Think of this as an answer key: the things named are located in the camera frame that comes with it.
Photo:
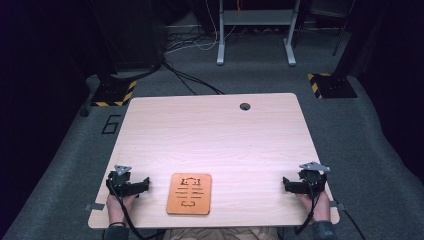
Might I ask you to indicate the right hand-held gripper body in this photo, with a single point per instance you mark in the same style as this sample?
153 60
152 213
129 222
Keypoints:
313 180

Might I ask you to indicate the black stand base hazard stripes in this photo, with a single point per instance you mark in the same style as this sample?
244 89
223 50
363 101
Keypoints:
333 87
111 93

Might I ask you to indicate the small black round foot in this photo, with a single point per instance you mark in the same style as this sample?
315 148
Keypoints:
84 112

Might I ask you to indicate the person's right hand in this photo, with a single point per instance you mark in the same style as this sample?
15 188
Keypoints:
318 208

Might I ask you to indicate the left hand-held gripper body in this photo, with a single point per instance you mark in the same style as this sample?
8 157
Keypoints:
117 180

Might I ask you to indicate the white metal desk frame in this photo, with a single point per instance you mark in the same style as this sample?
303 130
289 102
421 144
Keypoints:
255 17

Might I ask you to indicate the orange wooden cut-out trivet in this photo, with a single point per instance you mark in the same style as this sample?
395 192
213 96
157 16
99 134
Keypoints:
189 194

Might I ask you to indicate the person's left hand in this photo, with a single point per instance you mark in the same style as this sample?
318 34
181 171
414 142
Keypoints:
116 208

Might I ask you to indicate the grey tape piece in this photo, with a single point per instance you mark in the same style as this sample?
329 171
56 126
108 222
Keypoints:
338 206
94 206

